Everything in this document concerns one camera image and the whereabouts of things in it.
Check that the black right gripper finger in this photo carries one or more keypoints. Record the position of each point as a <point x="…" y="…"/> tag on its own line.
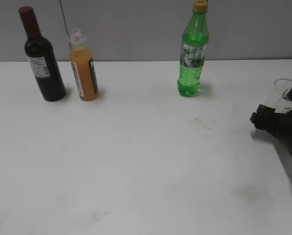
<point x="263" y="117"/>

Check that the transparent plastic cup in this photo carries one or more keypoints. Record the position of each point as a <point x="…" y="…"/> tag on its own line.
<point x="275" y="99"/>

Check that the orange juice bottle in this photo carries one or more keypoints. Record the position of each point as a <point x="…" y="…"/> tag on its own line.
<point x="81" y="59"/>

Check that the green soda bottle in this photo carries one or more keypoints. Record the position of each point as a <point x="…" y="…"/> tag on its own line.
<point x="195" y="40"/>

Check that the dark red wine bottle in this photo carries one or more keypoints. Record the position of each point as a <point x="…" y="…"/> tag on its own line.
<point x="40" y="55"/>

